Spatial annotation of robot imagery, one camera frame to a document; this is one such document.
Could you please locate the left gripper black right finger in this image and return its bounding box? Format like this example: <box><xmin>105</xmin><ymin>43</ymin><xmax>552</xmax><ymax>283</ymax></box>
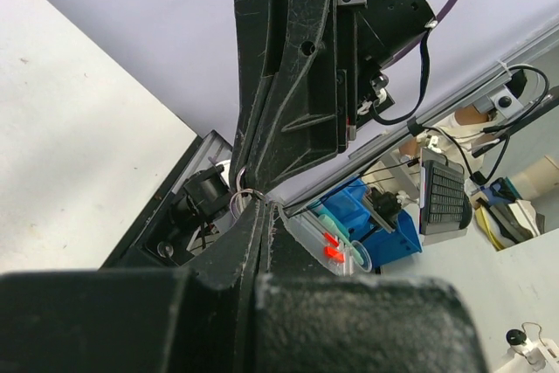
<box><xmin>259</xmin><ymin>201</ymin><xmax>488</xmax><ymax>373</ymax></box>

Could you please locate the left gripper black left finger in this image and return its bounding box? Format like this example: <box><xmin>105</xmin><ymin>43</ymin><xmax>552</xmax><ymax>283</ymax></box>
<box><xmin>1</xmin><ymin>203</ymin><xmax>265</xmax><ymax>372</ymax></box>

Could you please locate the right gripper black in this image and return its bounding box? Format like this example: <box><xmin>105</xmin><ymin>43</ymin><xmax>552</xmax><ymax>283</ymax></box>
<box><xmin>230</xmin><ymin>0</ymin><xmax>367</xmax><ymax>192</ymax></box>

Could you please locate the silver split keyring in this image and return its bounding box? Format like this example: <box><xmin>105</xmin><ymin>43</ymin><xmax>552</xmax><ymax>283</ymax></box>
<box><xmin>230</xmin><ymin>167</ymin><xmax>266</xmax><ymax>220</ymax></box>

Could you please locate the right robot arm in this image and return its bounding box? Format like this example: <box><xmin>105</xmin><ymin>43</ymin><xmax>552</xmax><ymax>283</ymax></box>
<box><xmin>229</xmin><ymin>0</ymin><xmax>435</xmax><ymax>193</ymax></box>

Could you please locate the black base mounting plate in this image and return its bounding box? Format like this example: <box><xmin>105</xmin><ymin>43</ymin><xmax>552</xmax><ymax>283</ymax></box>
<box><xmin>100</xmin><ymin>129</ymin><xmax>237</xmax><ymax>269</ymax></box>

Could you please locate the blue plastic bin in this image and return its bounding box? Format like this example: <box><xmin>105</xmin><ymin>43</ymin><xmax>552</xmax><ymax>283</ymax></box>
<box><xmin>321</xmin><ymin>178</ymin><xmax>423</xmax><ymax>269</ymax></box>

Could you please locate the black keyboard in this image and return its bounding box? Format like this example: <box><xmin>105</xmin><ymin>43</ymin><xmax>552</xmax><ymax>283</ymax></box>
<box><xmin>420</xmin><ymin>160</ymin><xmax>466</xmax><ymax>236</ymax></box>

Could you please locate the person in white shirt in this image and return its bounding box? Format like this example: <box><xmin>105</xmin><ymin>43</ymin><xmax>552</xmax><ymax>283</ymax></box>
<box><xmin>398</xmin><ymin>106</ymin><xmax>498</xmax><ymax>171</ymax></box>

